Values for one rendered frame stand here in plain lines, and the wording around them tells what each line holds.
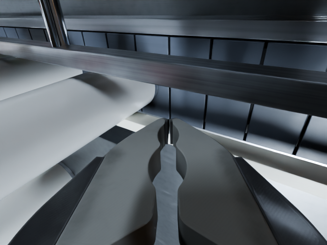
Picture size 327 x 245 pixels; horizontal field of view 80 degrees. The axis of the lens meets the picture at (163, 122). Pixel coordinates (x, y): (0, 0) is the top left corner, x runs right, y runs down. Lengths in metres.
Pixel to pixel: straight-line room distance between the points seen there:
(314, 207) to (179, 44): 0.23
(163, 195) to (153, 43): 0.29
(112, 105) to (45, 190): 0.35
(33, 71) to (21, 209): 0.30
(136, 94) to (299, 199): 0.22
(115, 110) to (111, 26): 0.10
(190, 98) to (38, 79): 0.16
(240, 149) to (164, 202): 0.28
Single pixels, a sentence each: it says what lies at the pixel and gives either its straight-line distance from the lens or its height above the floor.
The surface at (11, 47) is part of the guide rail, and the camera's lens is 0.21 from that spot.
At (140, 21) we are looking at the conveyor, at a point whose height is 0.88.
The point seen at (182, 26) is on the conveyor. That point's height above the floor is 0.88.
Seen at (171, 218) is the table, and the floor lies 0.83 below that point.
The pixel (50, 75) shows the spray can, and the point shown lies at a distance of 0.25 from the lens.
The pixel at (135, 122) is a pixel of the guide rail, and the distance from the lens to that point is 0.19.
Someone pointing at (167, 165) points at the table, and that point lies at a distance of 0.34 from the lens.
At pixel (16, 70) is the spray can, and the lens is 0.24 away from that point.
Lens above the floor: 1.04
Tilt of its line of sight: 46 degrees down
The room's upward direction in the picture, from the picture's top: 130 degrees counter-clockwise
